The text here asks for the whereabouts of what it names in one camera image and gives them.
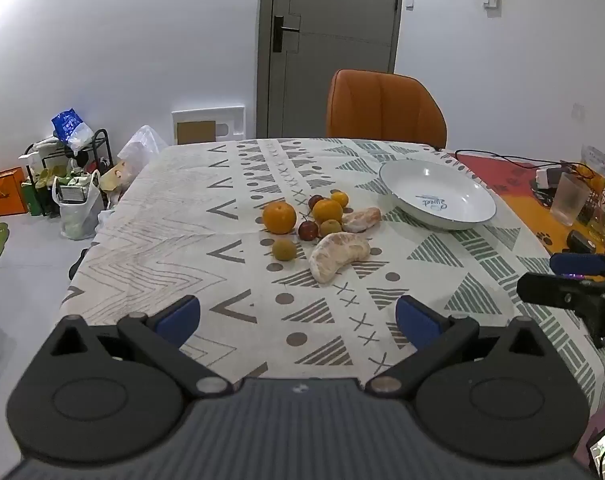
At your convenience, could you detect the white power adapter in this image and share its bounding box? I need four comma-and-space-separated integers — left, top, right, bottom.
535, 167, 563, 191

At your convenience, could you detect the grey door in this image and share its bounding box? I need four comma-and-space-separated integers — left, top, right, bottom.
256, 0, 405, 140

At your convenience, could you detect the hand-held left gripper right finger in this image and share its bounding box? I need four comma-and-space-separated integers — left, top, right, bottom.
365, 295, 558, 397

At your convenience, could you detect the small peeled pomelo segment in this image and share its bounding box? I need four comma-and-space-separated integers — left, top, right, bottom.
341, 207, 382, 234

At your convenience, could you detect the black door handle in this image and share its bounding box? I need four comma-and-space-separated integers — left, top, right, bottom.
272, 15, 301, 53

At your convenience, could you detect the smartphone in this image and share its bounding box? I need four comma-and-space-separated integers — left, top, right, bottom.
586, 425, 605, 476

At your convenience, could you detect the clear plastic bag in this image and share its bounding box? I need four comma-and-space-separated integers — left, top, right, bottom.
117, 125, 170, 171

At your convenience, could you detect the clear snack packet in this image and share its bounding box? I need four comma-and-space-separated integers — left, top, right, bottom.
579, 145, 605, 251

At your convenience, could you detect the large peeled pomelo segment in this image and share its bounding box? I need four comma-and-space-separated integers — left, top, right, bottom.
309, 232, 371, 284

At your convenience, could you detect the black metal rack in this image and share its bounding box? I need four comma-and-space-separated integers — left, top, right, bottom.
25, 129, 114, 217

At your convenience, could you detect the white plastic shopping bag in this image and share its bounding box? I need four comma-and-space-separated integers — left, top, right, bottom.
51, 170, 106, 241

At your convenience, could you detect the patterned tablecloth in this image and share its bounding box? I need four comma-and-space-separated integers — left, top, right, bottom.
60, 137, 605, 411

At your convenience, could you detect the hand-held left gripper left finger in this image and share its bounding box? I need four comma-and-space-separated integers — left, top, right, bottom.
42, 295, 234, 400

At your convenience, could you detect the frosted plastic cup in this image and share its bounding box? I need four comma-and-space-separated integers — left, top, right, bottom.
551, 172, 590, 227

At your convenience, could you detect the orange paper bag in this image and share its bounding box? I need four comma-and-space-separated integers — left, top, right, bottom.
0, 166, 29, 217

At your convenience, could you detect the brown cardboard sheet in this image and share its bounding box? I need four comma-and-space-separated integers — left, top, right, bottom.
176, 121, 217, 146

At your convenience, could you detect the blue and white bag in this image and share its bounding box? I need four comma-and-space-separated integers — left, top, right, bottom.
51, 108, 94, 152

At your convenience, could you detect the medium orange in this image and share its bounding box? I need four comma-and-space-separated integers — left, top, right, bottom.
312, 199, 344, 224

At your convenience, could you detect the green paper bag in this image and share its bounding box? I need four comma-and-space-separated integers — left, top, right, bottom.
21, 180, 46, 216

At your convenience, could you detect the white bowl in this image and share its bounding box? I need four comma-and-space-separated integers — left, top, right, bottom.
379, 160, 497, 232

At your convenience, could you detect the beige bag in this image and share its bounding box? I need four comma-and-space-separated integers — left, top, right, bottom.
100, 160, 133, 194

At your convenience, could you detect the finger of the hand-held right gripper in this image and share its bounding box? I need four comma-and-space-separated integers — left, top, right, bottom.
516, 272, 605, 312
549, 252, 605, 277

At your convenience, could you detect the white foam panel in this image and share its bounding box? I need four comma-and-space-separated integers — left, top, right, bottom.
171, 105, 246, 147

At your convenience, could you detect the small black device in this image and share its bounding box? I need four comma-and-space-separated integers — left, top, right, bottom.
565, 230, 605, 255

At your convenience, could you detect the orange chair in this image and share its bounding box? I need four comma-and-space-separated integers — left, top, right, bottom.
325, 69, 448, 150

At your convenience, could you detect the large orange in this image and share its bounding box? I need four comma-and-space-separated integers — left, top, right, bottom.
262, 200, 298, 235

